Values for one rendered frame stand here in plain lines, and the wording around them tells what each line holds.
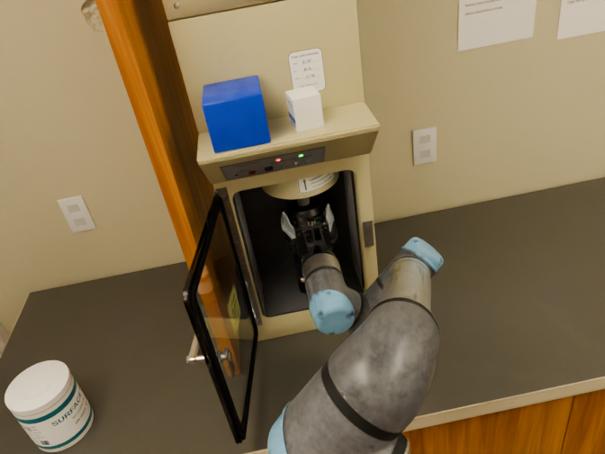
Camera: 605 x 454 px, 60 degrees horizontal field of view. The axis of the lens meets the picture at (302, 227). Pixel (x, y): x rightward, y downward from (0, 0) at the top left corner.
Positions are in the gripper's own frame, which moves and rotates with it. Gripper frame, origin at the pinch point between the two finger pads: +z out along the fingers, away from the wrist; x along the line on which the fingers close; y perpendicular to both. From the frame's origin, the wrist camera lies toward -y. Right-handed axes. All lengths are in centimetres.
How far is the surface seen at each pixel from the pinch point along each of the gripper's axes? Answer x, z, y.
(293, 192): 2.0, -5.1, 10.7
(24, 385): 65, -22, -13
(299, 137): -0.2, -16.8, 29.2
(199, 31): 13.0, -5.4, 46.4
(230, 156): 12.1, -17.8, 28.7
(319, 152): -3.5, -14.1, 24.0
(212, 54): 11.8, -5.6, 42.3
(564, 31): -80, 36, 18
